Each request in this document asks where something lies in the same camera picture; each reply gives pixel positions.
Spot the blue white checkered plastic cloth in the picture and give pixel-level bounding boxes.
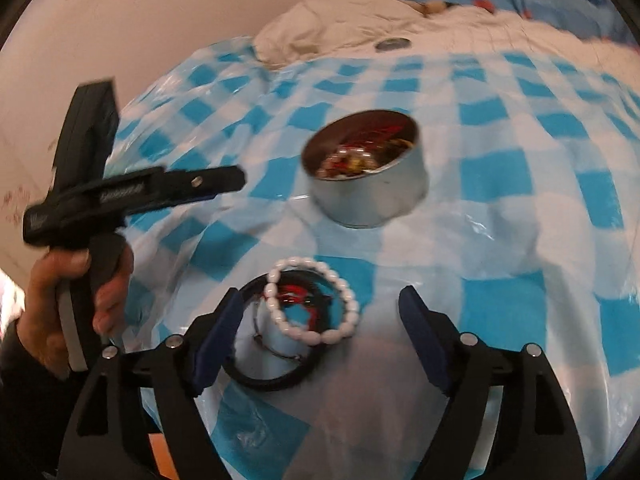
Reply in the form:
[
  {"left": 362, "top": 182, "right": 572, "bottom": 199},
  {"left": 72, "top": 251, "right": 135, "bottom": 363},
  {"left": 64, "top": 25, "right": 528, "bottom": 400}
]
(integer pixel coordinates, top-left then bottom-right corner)
[{"left": 100, "top": 35, "right": 640, "bottom": 480}]

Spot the person's left hand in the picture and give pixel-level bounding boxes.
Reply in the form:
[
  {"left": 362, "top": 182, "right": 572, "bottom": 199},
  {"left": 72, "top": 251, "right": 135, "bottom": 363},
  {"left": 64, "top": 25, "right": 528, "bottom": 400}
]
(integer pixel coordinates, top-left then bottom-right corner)
[{"left": 22, "top": 246, "right": 137, "bottom": 378}]

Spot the orange object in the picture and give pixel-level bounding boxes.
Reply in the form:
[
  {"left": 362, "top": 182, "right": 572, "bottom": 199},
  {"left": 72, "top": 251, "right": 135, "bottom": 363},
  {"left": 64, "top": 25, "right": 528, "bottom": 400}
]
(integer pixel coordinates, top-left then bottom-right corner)
[{"left": 146, "top": 434, "right": 167, "bottom": 477}]

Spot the thin metal bangle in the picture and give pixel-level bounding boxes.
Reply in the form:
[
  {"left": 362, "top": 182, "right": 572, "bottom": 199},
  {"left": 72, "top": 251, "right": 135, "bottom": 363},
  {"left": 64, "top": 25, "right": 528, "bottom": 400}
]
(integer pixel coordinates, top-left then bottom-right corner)
[{"left": 249, "top": 304, "right": 307, "bottom": 362}]

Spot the red string bracelet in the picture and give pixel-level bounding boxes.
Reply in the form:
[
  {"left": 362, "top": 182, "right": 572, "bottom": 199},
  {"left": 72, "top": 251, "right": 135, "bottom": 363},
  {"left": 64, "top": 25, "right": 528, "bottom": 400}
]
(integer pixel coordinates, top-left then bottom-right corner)
[{"left": 279, "top": 282, "right": 322, "bottom": 332}]

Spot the white grid-line quilt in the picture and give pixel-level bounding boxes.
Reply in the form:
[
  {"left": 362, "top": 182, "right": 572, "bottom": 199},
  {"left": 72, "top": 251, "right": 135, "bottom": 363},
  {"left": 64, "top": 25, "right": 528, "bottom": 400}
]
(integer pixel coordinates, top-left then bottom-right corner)
[{"left": 252, "top": 0, "right": 640, "bottom": 68}]

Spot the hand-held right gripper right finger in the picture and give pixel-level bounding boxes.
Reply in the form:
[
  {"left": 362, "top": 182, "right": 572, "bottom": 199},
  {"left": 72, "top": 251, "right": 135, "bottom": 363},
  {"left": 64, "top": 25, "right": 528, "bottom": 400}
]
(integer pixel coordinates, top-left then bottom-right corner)
[{"left": 398, "top": 285, "right": 587, "bottom": 480}]

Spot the pile of mixed jewelry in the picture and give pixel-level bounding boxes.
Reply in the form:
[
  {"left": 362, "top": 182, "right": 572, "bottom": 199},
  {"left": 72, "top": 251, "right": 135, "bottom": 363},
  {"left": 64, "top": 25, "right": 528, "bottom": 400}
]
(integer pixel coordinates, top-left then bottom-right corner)
[{"left": 314, "top": 122, "right": 417, "bottom": 181}]

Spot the person's left forearm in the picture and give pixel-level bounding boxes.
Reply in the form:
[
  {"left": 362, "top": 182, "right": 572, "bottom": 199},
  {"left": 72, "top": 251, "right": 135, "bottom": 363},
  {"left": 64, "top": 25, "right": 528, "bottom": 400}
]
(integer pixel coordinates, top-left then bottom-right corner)
[{"left": 0, "top": 317, "right": 103, "bottom": 480}]

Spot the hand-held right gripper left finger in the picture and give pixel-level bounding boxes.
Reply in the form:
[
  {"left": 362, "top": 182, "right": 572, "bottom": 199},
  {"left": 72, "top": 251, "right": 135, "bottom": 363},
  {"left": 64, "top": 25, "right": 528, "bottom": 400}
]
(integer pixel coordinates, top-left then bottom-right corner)
[{"left": 76, "top": 287, "right": 246, "bottom": 480}]

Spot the white bead bracelet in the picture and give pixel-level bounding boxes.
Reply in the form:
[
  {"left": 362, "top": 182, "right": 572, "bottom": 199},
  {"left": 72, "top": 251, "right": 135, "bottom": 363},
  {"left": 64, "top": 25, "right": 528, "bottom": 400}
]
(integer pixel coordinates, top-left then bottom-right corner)
[{"left": 265, "top": 256, "right": 360, "bottom": 347}]

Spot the black ring bangle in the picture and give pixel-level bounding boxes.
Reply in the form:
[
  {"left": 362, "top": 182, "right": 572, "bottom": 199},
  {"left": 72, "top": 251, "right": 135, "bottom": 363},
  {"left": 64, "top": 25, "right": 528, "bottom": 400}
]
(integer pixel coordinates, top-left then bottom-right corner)
[{"left": 220, "top": 271, "right": 335, "bottom": 392}]

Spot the silver tin can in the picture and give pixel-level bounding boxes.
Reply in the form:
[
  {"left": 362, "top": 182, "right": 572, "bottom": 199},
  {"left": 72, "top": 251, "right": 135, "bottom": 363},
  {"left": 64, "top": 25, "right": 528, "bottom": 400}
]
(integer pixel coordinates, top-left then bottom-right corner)
[{"left": 301, "top": 109, "right": 431, "bottom": 229}]

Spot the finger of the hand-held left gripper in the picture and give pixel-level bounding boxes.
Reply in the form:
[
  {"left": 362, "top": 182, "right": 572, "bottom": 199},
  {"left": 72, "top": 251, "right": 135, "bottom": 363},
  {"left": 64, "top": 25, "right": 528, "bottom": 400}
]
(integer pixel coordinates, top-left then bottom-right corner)
[{"left": 160, "top": 165, "right": 247, "bottom": 204}]

